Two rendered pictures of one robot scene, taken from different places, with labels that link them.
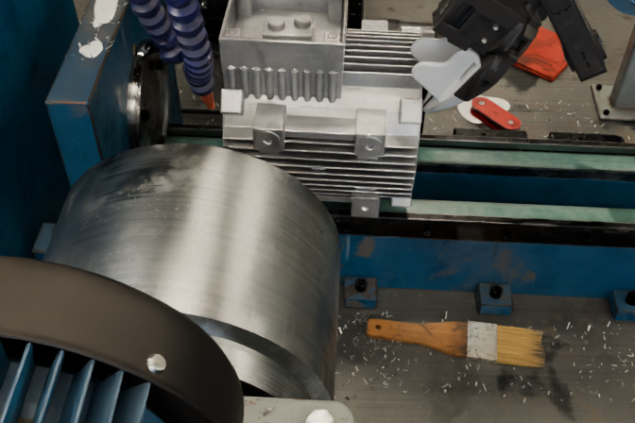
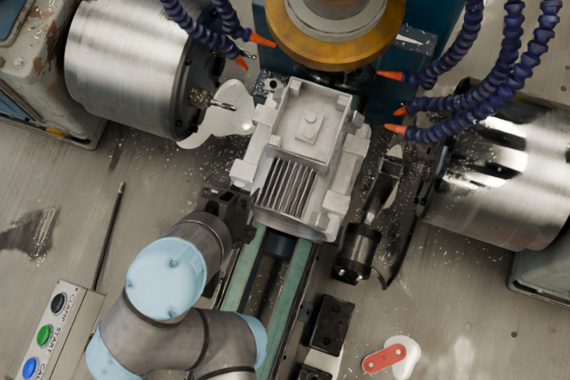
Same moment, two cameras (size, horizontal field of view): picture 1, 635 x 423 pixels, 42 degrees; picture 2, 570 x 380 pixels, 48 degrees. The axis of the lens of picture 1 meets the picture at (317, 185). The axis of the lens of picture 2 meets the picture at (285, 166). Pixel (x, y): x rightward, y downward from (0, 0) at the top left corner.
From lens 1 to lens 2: 0.94 m
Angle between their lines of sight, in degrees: 52
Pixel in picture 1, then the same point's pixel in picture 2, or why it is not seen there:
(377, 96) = (260, 178)
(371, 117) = (247, 171)
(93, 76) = not seen: hidden behind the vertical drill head
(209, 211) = (139, 42)
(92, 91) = (260, 5)
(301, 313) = (98, 85)
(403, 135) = not seen: hidden behind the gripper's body
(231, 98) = (279, 92)
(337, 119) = (258, 155)
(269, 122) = (259, 113)
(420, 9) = (548, 356)
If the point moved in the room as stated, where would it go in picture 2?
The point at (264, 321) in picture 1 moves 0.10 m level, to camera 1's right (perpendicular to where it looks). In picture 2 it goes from (85, 60) to (61, 118)
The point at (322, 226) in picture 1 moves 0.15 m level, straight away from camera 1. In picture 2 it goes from (154, 112) to (244, 136)
